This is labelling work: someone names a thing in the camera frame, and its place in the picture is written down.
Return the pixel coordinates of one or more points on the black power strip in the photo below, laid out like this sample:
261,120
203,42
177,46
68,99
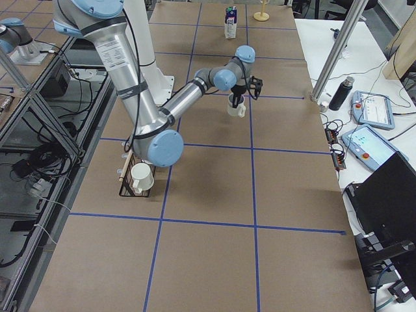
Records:
336,149

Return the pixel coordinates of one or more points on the wooden mug tree stand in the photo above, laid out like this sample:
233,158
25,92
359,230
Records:
262,15

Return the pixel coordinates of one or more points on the black wire cup rack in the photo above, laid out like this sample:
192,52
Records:
126,189

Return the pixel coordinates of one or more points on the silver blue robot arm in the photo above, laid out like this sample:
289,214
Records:
104,24

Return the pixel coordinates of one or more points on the blue white milk carton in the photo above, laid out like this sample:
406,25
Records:
230,22

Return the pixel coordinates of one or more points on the teach pendant tablet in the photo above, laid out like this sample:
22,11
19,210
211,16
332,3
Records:
367,146
372,109

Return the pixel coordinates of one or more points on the black laptop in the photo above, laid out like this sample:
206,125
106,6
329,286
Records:
385,202

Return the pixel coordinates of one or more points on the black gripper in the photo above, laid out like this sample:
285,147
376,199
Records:
239,89

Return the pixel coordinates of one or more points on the far teach pendant tablet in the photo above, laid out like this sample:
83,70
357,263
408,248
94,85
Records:
372,109

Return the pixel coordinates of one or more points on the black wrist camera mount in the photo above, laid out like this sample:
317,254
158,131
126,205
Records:
254,87

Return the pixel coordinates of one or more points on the white handled mug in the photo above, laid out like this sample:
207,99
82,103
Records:
239,111

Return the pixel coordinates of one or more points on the brown paper table cover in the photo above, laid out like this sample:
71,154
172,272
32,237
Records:
249,219

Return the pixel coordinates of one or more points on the white camera mast base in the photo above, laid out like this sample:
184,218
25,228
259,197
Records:
160,85

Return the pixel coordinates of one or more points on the near teach pendant tablet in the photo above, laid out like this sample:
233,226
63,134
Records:
367,146

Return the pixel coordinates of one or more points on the black water bottle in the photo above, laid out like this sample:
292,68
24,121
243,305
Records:
341,93

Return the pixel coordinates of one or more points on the aluminium frame post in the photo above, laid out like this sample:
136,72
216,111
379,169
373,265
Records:
352,17

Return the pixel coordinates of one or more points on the small silver cylinder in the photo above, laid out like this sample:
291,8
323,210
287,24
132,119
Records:
323,106

